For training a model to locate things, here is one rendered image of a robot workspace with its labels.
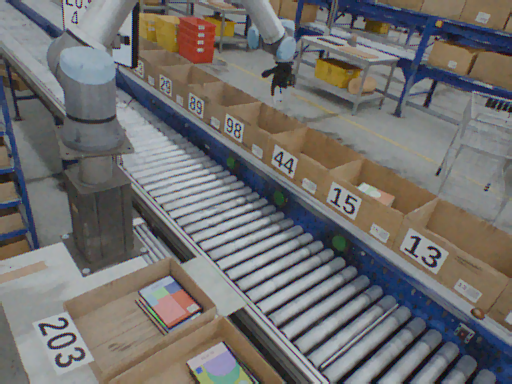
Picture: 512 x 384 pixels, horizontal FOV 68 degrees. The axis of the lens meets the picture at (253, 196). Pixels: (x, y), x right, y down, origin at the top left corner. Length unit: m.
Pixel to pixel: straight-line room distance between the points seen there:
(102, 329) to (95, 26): 0.96
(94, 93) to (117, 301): 0.69
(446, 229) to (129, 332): 1.33
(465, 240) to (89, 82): 1.54
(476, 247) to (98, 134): 1.51
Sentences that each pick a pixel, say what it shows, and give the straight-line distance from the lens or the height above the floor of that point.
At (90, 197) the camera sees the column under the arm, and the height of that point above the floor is 1.06.
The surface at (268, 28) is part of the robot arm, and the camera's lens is 1.55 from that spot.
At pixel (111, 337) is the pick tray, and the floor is 0.76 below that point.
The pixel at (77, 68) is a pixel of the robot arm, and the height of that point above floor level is 1.47.
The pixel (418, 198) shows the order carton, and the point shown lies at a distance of 1.85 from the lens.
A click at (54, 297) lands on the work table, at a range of 1.49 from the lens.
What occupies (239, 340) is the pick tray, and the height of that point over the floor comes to 0.82.
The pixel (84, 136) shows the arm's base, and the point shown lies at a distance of 1.29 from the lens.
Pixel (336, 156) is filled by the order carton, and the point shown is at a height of 0.98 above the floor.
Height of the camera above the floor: 1.83
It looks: 33 degrees down
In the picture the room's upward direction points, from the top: 10 degrees clockwise
